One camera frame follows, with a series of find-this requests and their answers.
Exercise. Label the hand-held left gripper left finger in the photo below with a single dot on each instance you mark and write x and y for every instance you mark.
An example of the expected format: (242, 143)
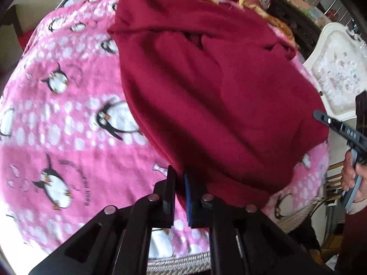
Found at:
(169, 203)

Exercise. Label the white ornate upholstered chair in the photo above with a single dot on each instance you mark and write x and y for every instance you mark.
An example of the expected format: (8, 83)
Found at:
(335, 71)

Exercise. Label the person's right forearm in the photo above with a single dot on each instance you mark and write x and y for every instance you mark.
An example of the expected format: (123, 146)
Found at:
(357, 240)

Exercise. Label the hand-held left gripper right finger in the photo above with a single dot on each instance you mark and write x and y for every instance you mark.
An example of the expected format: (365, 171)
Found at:
(191, 203)

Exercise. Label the dark carved wooden furniture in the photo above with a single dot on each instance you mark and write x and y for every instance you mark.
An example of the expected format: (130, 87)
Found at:
(292, 23)

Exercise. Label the metal railing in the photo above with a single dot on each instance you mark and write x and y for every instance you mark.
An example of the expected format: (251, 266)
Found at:
(338, 8)

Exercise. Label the wooden chair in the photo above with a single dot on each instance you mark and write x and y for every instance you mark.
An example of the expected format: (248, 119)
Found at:
(334, 177)

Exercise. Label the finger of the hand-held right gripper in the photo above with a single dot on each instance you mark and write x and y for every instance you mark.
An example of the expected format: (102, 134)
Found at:
(338, 127)

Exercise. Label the pink penguin print blanket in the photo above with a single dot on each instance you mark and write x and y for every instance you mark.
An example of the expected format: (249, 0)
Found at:
(71, 91)

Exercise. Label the person's right hand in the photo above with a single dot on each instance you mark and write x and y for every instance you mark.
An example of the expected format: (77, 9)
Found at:
(347, 172)

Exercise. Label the maroon sweater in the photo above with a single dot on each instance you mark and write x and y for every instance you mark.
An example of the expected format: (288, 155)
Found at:
(215, 106)

